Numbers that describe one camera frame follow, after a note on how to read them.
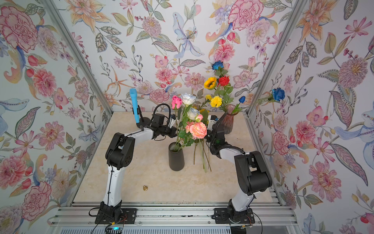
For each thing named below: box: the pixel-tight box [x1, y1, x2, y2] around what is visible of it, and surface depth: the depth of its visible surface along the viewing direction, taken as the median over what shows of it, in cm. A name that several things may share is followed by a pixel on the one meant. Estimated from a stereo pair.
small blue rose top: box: [211, 60, 225, 71], surface depth 90 cm
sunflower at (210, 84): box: [203, 76, 218, 91], surface depth 83 cm
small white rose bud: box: [187, 107, 200, 121], surface depth 68 cm
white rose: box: [180, 92, 197, 106], surface depth 66 cm
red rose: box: [218, 75, 230, 87], surface depth 86 cm
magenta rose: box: [171, 95, 183, 110], surface depth 64 cm
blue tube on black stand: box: [129, 88, 140, 124], surface depth 97 cm
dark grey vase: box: [168, 141, 186, 172], surface depth 87 cm
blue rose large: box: [257, 87, 286, 105], surface depth 72 cm
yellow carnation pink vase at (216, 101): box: [210, 95, 223, 108], surface depth 84 cm
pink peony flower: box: [185, 121, 208, 140], surface depth 59 cm
